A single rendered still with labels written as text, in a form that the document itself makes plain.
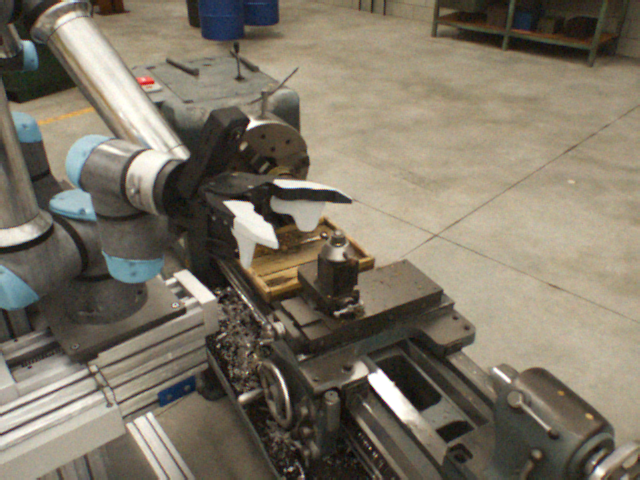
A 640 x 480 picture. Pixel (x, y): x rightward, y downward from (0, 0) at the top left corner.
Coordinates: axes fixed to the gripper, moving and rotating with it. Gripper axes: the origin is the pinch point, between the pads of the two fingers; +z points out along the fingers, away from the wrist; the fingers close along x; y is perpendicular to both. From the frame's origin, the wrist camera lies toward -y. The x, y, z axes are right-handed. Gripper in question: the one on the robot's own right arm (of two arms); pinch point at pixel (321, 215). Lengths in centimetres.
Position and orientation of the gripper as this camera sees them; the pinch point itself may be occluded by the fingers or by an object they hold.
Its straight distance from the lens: 61.2
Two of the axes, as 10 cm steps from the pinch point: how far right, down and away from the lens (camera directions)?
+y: -0.7, 9.0, 4.2
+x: -5.1, 3.3, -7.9
